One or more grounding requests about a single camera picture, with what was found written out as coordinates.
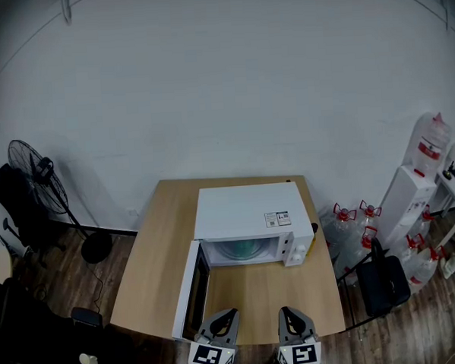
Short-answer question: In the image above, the large water jug red label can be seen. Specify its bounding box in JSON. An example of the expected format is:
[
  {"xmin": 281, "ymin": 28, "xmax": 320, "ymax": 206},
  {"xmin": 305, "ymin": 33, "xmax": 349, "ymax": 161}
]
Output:
[{"xmin": 409, "ymin": 111, "xmax": 455, "ymax": 179}]

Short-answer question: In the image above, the white microwave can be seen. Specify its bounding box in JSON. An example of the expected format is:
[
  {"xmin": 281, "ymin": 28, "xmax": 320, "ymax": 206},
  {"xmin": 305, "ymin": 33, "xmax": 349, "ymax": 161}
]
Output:
[{"xmin": 163, "ymin": 180, "xmax": 321, "ymax": 342}]

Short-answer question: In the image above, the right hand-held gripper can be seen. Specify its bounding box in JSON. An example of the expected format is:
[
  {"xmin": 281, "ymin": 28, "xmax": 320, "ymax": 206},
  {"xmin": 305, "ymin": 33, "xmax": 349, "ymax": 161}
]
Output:
[{"xmin": 272, "ymin": 304, "xmax": 324, "ymax": 364}]

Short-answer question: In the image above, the black standing floor fan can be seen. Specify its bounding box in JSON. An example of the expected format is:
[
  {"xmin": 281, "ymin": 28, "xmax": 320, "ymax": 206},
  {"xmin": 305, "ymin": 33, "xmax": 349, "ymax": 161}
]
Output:
[{"xmin": 6, "ymin": 135, "xmax": 115, "ymax": 269}]

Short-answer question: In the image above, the black folding chair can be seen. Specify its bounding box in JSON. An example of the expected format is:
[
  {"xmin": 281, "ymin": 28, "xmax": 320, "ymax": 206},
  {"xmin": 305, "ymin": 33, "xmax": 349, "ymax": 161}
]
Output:
[{"xmin": 334, "ymin": 235, "xmax": 414, "ymax": 333}]

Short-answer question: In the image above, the black fan power cable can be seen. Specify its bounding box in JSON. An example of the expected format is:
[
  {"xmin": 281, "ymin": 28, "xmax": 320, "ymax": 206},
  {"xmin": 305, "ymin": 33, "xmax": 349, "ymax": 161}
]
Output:
[{"xmin": 87, "ymin": 259, "xmax": 106, "ymax": 315}]

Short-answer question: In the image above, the black padded stool seat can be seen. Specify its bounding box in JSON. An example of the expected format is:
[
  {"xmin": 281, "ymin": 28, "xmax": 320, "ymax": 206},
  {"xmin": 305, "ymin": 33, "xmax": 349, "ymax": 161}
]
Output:
[{"xmin": 70, "ymin": 305, "xmax": 105, "ymax": 331}]

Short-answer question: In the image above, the black office chair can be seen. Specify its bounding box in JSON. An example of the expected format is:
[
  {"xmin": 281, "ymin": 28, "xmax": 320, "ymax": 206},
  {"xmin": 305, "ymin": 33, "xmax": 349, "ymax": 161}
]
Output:
[{"xmin": 0, "ymin": 160, "xmax": 68, "ymax": 271}]

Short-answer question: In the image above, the round glass turntable plate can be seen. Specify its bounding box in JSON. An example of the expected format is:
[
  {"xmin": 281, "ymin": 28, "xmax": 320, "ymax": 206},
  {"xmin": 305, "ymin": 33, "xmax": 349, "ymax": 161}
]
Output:
[{"xmin": 214, "ymin": 238, "xmax": 273, "ymax": 261}]

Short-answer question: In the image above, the white side table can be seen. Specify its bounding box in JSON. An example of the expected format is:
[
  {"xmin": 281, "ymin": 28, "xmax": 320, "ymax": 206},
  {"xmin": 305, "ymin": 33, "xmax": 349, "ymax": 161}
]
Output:
[{"xmin": 426, "ymin": 164, "xmax": 455, "ymax": 281}]

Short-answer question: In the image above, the cluster of clear water bottles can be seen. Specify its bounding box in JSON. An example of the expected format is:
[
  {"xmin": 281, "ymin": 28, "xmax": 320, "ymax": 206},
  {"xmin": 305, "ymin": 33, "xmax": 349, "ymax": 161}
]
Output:
[{"xmin": 319, "ymin": 195, "xmax": 450, "ymax": 299}]

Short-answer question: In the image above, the white water dispenser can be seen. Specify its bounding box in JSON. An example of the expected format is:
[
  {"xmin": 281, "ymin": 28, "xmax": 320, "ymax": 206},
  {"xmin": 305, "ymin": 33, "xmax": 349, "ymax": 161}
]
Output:
[{"xmin": 376, "ymin": 163, "xmax": 441, "ymax": 247}]

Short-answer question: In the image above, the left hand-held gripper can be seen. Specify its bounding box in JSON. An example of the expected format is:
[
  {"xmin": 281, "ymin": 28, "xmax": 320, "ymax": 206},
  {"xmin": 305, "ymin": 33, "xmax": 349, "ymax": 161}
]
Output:
[{"xmin": 185, "ymin": 308, "xmax": 243, "ymax": 364}]

